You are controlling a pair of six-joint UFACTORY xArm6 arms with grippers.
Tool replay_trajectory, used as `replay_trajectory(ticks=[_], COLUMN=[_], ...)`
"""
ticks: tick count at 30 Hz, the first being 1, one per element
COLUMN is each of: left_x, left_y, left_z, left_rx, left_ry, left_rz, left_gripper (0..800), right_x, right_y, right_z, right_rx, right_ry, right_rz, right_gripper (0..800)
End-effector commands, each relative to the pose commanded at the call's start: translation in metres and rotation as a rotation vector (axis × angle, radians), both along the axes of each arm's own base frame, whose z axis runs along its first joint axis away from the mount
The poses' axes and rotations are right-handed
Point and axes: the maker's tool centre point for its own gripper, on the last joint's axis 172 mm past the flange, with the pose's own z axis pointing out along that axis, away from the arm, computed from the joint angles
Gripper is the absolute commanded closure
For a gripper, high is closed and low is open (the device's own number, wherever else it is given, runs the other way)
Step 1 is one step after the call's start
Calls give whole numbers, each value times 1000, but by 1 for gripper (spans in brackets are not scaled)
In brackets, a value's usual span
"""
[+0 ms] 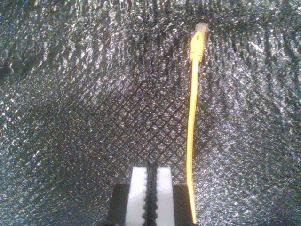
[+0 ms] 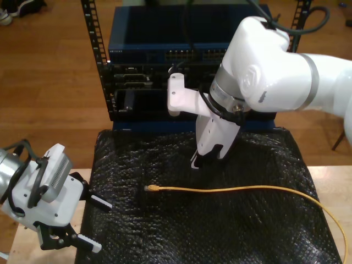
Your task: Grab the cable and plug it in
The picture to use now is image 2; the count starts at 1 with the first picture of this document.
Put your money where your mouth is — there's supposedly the yellow network cable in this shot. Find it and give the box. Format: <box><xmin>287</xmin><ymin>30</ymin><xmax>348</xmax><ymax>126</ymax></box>
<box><xmin>144</xmin><ymin>184</ymin><xmax>348</xmax><ymax>264</ymax></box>

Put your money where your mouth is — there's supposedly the blue base box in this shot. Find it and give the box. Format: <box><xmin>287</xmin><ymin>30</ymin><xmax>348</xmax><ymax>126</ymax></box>
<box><xmin>112</xmin><ymin>119</ymin><xmax>277</xmax><ymax>133</ymax></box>

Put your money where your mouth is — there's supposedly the black bubble wrap mat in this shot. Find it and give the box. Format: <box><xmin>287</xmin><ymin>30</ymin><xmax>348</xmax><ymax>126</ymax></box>
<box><xmin>74</xmin><ymin>128</ymin><xmax>343</xmax><ymax>264</ymax></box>

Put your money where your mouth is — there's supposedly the black rack tray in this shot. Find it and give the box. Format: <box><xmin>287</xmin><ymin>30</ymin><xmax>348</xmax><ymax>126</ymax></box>
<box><xmin>109</xmin><ymin>88</ymin><xmax>277</xmax><ymax>122</ymax></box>

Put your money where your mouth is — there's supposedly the black rack server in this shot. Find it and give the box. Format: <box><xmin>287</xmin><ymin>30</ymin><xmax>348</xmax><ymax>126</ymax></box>
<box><xmin>109</xmin><ymin>63</ymin><xmax>223</xmax><ymax>91</ymax></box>

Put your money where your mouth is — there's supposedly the wooden chair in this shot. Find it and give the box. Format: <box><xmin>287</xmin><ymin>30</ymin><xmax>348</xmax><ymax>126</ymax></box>
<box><xmin>331</xmin><ymin>131</ymin><xmax>346</xmax><ymax>151</ymax></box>

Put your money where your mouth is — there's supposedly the white sneaker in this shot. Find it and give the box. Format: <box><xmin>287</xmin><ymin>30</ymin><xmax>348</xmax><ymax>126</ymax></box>
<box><xmin>0</xmin><ymin>8</ymin><xmax>14</xmax><ymax>27</ymax></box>

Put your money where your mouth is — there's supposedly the dark sneaker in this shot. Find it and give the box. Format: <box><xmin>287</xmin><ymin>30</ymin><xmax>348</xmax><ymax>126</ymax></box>
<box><xmin>7</xmin><ymin>0</ymin><xmax>47</xmax><ymax>18</ymax></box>

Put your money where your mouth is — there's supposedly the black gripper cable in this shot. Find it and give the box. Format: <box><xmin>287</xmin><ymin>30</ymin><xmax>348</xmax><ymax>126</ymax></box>
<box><xmin>0</xmin><ymin>156</ymin><xmax>31</xmax><ymax>218</ymax></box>
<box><xmin>197</xmin><ymin>84</ymin><xmax>247</xmax><ymax>129</ymax></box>

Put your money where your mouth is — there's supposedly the dark camera cable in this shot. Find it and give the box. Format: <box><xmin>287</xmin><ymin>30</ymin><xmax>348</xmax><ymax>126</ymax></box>
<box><xmin>168</xmin><ymin>0</ymin><xmax>331</xmax><ymax>75</ymax></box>
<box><xmin>2</xmin><ymin>139</ymin><xmax>50</xmax><ymax>208</ymax></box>

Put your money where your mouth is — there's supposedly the blue network switch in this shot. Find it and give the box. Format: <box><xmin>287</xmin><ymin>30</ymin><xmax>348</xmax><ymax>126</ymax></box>
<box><xmin>107</xmin><ymin>5</ymin><xmax>277</xmax><ymax>65</ymax></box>

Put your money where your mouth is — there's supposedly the black perforated rack post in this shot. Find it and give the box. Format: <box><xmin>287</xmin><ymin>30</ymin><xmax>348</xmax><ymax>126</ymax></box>
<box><xmin>80</xmin><ymin>0</ymin><xmax>116</xmax><ymax>122</ymax></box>
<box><xmin>285</xmin><ymin>0</ymin><xmax>313</xmax><ymax>54</ymax></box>

